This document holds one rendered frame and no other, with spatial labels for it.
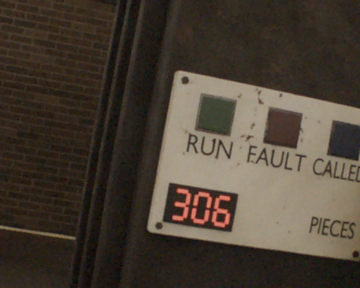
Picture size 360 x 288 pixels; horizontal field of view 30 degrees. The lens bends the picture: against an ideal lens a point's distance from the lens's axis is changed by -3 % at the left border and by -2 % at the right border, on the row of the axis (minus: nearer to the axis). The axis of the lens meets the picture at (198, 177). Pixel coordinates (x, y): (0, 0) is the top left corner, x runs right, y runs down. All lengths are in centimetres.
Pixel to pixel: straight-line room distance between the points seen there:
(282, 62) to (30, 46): 599
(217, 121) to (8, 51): 603
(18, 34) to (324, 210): 606
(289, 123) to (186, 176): 13
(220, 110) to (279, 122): 7
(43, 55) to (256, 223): 601
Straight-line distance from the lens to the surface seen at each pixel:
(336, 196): 81
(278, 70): 80
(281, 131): 78
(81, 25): 677
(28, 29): 675
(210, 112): 75
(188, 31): 78
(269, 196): 78
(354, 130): 81
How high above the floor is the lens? 117
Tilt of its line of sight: 3 degrees down
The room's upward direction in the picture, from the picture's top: 10 degrees clockwise
